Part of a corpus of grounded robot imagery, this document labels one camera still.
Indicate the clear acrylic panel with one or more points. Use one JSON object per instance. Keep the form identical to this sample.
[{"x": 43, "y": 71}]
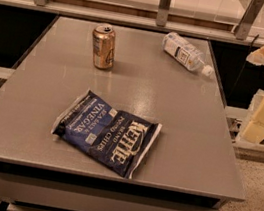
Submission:
[{"x": 223, "y": 11}]

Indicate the orange soda can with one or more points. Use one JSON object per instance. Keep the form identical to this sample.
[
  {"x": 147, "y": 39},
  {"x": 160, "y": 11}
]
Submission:
[{"x": 103, "y": 46}]

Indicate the grey metal bracket right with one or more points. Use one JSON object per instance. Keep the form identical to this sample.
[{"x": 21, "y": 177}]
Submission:
[{"x": 245, "y": 24}]

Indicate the grey metal bracket middle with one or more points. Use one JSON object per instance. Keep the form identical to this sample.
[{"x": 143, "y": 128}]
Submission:
[{"x": 163, "y": 11}]

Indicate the grey table drawer front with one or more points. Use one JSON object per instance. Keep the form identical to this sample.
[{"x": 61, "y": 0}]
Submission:
[{"x": 76, "y": 198}]

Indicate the clear plastic water bottle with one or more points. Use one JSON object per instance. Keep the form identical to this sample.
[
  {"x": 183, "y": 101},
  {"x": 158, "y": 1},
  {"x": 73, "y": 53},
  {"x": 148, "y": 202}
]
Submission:
[{"x": 186, "y": 53}]

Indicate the blue Kettle chips bag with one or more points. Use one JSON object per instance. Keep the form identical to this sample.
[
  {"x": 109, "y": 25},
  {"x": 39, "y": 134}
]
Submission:
[{"x": 115, "y": 138}]

